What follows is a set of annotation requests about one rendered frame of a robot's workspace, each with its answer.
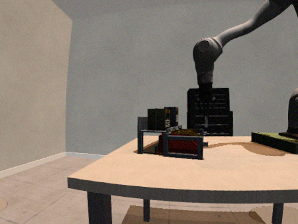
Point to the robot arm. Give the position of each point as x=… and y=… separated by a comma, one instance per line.
x=207, y=50

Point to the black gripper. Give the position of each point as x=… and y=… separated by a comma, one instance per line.
x=206, y=95

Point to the yellow bin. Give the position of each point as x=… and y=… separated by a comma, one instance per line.
x=191, y=132

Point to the red bin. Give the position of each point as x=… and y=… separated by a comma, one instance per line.
x=180, y=146

